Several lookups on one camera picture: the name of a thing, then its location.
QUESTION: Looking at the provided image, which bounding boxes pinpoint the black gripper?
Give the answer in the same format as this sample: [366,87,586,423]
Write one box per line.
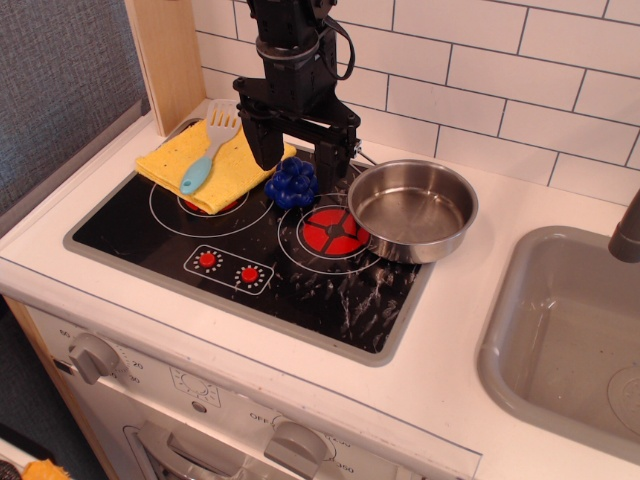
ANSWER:
[233,48,361,193]

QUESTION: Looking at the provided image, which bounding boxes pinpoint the stainless steel pot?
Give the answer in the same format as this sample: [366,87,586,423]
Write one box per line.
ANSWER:
[348,159,479,264]

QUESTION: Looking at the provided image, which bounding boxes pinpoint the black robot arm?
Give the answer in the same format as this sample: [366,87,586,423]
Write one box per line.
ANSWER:
[233,1,361,192]

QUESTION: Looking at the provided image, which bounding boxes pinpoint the blue toy grapes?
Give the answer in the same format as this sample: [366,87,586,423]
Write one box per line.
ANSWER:
[264,157,319,210]

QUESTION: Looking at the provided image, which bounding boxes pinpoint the yellow folded cloth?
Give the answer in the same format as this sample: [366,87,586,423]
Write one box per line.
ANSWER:
[136,120,275,214]

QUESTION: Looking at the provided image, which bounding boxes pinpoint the black toy stovetop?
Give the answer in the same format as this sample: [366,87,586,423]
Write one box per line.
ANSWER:
[64,162,433,366]

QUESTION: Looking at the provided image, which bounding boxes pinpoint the grey left oven knob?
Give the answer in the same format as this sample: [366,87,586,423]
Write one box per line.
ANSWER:
[69,333,120,385]

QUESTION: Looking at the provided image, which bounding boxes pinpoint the grey oven knob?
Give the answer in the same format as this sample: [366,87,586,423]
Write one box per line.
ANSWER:
[264,421,328,479]
[69,333,120,385]

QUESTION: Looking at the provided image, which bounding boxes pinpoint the grey right oven knob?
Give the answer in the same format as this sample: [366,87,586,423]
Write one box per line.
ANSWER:
[264,421,328,479]

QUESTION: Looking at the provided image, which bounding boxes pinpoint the grey sink basin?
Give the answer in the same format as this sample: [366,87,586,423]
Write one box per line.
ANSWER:
[478,226,639,463]

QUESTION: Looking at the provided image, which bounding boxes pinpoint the grey faucet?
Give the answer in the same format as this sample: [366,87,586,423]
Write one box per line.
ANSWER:
[608,191,640,263]

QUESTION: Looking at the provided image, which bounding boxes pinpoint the grey spatula blue handle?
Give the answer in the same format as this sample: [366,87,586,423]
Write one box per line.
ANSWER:
[179,99,241,195]

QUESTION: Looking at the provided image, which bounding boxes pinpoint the wooden post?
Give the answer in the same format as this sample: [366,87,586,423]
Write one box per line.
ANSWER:
[125,0,206,136]

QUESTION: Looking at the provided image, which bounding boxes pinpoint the oven door handle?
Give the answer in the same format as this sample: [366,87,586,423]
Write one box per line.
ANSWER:
[135,421,296,479]

